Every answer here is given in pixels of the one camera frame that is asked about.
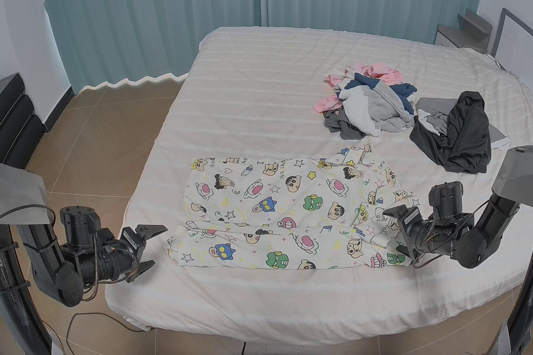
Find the grey garment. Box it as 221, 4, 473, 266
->
414, 97, 511, 151

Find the pile of clothes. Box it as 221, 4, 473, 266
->
313, 62, 418, 140

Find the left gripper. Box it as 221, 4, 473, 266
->
97, 224, 168, 284

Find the black garment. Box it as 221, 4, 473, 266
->
409, 91, 491, 174

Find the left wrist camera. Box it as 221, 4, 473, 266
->
97, 228, 120, 248

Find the grey bedside table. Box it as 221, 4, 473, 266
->
435, 9, 493, 54

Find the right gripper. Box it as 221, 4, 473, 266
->
382, 204, 439, 265

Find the black chest of drawers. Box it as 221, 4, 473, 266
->
0, 72, 45, 171

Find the white printed pyjama top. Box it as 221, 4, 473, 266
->
168, 143, 421, 271

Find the black cable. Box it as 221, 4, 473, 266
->
0, 203, 57, 226
70, 312, 147, 346

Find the bed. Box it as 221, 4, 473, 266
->
104, 8, 533, 342

